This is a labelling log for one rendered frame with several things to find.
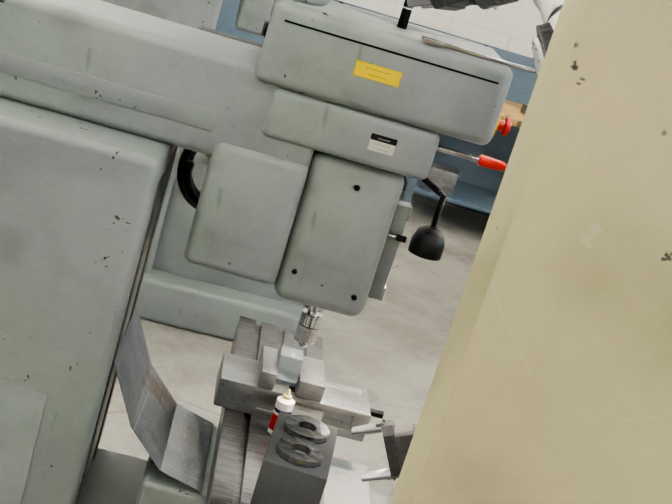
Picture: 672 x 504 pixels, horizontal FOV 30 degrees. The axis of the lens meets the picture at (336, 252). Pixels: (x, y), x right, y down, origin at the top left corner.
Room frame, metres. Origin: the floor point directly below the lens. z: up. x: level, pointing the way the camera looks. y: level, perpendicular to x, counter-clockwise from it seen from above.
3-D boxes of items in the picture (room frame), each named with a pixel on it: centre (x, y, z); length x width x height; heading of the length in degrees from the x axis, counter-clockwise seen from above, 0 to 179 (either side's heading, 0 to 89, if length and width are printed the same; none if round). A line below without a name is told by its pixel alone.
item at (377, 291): (2.49, -0.10, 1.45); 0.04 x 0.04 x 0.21; 6
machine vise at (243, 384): (2.65, 0.00, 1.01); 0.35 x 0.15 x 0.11; 97
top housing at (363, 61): (2.48, 0.02, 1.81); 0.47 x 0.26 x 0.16; 96
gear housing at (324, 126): (2.47, 0.05, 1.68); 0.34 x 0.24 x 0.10; 96
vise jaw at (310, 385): (2.66, -0.03, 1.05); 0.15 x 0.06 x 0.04; 7
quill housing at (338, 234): (2.48, 0.01, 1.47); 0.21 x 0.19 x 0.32; 6
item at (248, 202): (2.46, 0.20, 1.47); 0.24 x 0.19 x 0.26; 6
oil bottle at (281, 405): (2.52, 0.01, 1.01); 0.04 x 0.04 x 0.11
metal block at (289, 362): (2.65, 0.03, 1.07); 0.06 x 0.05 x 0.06; 7
